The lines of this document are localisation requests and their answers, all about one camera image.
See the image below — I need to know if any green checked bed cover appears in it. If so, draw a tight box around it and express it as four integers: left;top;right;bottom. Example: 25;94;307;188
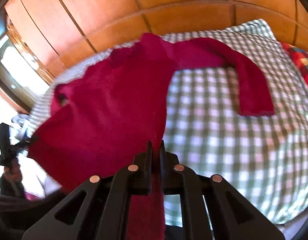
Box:
30;19;308;224

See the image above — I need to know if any multicolour checked pillow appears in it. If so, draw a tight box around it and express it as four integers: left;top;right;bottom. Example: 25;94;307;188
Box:
281;42;308;86

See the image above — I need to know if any dark red sweater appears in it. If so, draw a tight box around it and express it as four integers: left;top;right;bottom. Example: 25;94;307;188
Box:
29;34;275;239

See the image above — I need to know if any wooden wardrobe wall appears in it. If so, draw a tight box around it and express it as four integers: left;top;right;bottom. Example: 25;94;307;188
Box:
5;0;308;77

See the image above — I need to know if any person's left hand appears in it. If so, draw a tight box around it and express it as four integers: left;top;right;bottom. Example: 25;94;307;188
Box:
4;158;24;198

